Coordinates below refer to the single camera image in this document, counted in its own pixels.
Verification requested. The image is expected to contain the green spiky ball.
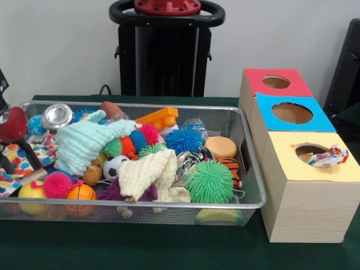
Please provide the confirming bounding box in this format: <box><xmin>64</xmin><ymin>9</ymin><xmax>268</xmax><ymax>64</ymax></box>
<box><xmin>186</xmin><ymin>160</ymin><xmax>235</xmax><ymax>204</ymax></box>

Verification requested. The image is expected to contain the cream yellow cloth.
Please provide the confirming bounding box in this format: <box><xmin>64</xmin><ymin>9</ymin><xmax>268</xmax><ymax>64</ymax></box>
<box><xmin>118</xmin><ymin>149</ymin><xmax>192</xmax><ymax>203</ymax></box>

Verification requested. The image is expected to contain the small soccer ball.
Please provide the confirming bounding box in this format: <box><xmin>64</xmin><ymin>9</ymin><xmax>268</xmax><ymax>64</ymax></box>
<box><xmin>102</xmin><ymin>155</ymin><xmax>129</xmax><ymax>181</ymax></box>

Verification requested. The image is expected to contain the wooden box with three holes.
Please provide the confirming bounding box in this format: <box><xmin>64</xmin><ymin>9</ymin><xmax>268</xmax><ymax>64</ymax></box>
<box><xmin>238</xmin><ymin>68</ymin><xmax>360</xmax><ymax>244</ymax></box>

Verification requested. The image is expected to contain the pink spiky ball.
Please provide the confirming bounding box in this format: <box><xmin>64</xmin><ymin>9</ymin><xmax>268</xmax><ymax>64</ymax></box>
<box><xmin>42</xmin><ymin>172</ymin><xmax>73</xmax><ymax>199</ymax></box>

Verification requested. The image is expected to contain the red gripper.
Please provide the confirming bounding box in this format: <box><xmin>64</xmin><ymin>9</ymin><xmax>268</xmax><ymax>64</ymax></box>
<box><xmin>0</xmin><ymin>106</ymin><xmax>43</xmax><ymax>175</ymax></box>

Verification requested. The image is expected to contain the clear mesh bin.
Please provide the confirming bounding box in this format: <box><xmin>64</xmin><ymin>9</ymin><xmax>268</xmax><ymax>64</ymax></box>
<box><xmin>0</xmin><ymin>100</ymin><xmax>268</xmax><ymax>227</ymax></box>

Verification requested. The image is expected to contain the polka-dot cloth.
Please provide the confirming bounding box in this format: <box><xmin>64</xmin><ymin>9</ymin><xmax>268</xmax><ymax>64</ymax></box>
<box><xmin>0</xmin><ymin>132</ymin><xmax>60</xmax><ymax>197</ymax></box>

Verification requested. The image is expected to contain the dark green tablecloth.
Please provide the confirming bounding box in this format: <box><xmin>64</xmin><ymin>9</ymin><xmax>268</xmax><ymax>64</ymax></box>
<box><xmin>0</xmin><ymin>94</ymin><xmax>360</xmax><ymax>270</ymax></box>

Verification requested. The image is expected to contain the white patterned cloth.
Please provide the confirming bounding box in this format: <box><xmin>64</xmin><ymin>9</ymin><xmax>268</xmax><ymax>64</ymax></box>
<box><xmin>296</xmin><ymin>144</ymin><xmax>349</xmax><ymax>169</ymax></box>

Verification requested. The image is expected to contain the black upright panel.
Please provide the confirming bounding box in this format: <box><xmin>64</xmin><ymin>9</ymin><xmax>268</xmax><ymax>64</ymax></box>
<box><xmin>323</xmin><ymin>19</ymin><xmax>360</xmax><ymax>122</ymax></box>

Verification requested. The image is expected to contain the tan round wooden block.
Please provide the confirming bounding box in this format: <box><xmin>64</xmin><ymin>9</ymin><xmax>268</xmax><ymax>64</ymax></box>
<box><xmin>205</xmin><ymin>136</ymin><xmax>238</xmax><ymax>160</ymax></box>

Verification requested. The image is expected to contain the silver drink can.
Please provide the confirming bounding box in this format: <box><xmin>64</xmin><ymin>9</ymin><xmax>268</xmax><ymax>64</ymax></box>
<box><xmin>42</xmin><ymin>103</ymin><xmax>74</xmax><ymax>133</ymax></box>

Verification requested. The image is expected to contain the orange plastic toy brick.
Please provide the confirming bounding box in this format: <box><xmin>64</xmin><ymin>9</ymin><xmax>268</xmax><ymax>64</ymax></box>
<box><xmin>137</xmin><ymin>107</ymin><xmax>179</xmax><ymax>132</ymax></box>

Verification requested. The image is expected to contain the small orange basketball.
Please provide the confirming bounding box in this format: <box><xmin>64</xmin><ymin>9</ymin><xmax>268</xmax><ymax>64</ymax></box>
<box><xmin>65</xmin><ymin>184</ymin><xmax>97</xmax><ymax>218</ymax></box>

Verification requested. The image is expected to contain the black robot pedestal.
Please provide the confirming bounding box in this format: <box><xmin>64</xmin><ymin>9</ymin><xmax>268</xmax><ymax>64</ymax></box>
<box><xmin>109</xmin><ymin>0</ymin><xmax>226</xmax><ymax>96</ymax></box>

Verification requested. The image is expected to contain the blue spiky ball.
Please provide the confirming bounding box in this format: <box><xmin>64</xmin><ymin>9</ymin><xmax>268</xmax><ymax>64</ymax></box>
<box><xmin>164</xmin><ymin>128</ymin><xmax>205</xmax><ymax>156</ymax></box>

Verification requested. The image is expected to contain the mint green cloth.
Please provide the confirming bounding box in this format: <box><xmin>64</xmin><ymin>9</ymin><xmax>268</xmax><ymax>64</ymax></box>
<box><xmin>55</xmin><ymin>110</ymin><xmax>137</xmax><ymax>176</ymax></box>

